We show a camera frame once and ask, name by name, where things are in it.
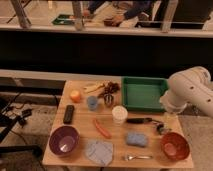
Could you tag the small blue cup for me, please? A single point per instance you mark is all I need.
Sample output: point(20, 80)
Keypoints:
point(92, 102)

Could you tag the green tray in background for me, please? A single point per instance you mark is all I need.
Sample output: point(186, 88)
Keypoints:
point(64, 19)

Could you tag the blue sponge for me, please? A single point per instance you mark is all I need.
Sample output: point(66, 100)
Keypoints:
point(136, 139)

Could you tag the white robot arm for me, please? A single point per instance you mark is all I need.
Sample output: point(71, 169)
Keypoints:
point(188, 86)

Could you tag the person in background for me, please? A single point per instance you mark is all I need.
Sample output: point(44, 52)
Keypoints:
point(124, 14)

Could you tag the orange red bowl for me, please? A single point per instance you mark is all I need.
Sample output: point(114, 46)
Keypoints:
point(175, 146)

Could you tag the silver fork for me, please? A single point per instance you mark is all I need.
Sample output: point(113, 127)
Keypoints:
point(129, 157)

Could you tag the green plastic tray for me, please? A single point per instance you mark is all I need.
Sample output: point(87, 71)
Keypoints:
point(143, 93)

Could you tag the grey blue folded cloth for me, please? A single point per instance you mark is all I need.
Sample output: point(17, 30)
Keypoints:
point(99, 152)

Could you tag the white paper cup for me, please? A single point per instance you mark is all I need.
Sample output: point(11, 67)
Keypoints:
point(119, 114)

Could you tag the orange fruit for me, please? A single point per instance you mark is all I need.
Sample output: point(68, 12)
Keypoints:
point(75, 96)

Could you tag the orange carrot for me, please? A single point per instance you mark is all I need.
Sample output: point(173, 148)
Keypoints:
point(101, 129)

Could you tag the purple bowl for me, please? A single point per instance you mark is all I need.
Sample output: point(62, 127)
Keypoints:
point(63, 140)

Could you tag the brown dried plant bunch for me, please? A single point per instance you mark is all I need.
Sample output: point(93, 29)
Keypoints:
point(110, 88)

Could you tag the black remote control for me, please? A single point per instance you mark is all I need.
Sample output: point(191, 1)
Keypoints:
point(68, 115)

